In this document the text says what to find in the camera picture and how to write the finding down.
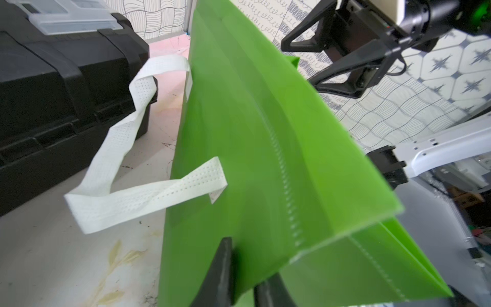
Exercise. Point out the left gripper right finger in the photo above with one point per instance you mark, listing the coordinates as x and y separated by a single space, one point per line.
272 293

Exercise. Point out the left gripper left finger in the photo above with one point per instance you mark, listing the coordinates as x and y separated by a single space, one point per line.
217 286

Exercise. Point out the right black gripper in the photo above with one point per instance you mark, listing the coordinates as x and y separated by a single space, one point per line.
364 30

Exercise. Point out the green insulated delivery bag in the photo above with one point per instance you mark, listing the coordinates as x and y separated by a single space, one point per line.
259 158

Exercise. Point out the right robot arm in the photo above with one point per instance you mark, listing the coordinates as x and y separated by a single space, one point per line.
424 22

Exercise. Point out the black plastic toolbox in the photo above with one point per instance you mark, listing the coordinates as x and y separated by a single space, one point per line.
66 67

